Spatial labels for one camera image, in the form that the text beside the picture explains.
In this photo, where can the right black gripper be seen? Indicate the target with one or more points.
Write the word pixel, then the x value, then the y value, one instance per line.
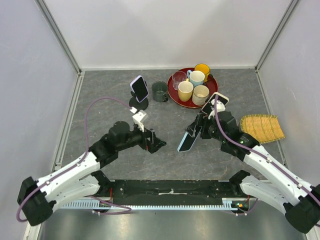
pixel 202 120

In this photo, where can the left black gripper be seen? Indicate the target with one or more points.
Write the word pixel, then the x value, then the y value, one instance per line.
pixel 153 145

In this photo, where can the blue case phone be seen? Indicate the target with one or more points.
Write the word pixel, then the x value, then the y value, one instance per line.
pixel 187 142

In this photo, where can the cream case phone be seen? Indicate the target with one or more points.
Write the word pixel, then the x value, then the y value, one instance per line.
pixel 215 96

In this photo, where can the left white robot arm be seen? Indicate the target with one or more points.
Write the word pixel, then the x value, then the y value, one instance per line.
pixel 38 199

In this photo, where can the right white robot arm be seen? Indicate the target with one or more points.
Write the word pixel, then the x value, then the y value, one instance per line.
pixel 296 198

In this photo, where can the left black phone stand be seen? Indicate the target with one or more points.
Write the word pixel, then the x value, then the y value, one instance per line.
pixel 138 105

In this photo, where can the purple case phone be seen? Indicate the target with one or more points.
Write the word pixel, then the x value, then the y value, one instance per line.
pixel 139 88

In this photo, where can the beige ceramic cup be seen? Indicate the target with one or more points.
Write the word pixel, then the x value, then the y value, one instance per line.
pixel 200 94

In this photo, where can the pale yellow cup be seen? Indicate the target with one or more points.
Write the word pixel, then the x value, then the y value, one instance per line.
pixel 185 90

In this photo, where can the red round tray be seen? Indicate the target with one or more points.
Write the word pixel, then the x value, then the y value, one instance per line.
pixel 211 84

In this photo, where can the dark green mug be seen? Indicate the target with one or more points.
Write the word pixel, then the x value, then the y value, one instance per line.
pixel 160 91

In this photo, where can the light blue mug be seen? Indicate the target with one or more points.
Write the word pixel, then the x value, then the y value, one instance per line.
pixel 196 77

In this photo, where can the clear glass cup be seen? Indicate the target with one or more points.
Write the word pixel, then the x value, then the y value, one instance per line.
pixel 177 78

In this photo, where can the orange yellow mug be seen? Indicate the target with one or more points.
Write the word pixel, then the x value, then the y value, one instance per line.
pixel 205 69

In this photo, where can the woven bamboo mat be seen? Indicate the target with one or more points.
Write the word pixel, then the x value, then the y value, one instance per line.
pixel 265 128

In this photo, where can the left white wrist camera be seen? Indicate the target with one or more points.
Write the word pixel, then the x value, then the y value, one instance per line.
pixel 139 116

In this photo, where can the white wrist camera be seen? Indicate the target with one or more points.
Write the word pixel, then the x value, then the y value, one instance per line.
pixel 215 106
pixel 139 116

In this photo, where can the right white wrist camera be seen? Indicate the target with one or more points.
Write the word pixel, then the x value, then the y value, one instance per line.
pixel 215 106

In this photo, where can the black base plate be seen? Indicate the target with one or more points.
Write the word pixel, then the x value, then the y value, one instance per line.
pixel 169 192

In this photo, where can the slotted cable duct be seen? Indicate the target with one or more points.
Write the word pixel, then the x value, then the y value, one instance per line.
pixel 92 204

